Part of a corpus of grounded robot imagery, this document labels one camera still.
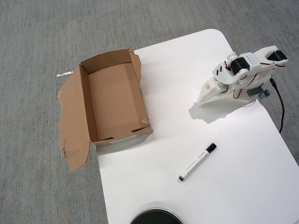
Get black round disc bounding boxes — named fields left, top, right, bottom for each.
left=129, top=207, right=184, bottom=224

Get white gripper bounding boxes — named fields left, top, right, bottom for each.
left=196, top=77, right=222, bottom=106

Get open brown cardboard box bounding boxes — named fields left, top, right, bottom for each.
left=56, top=48, right=154, bottom=174

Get white marker pen black cap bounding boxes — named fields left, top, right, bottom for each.
left=178, top=143, right=217, bottom=183

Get grey table clamp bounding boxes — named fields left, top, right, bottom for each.
left=248, top=87, right=271, bottom=100

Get black power cable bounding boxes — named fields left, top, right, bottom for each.
left=270, top=78, right=285, bottom=134

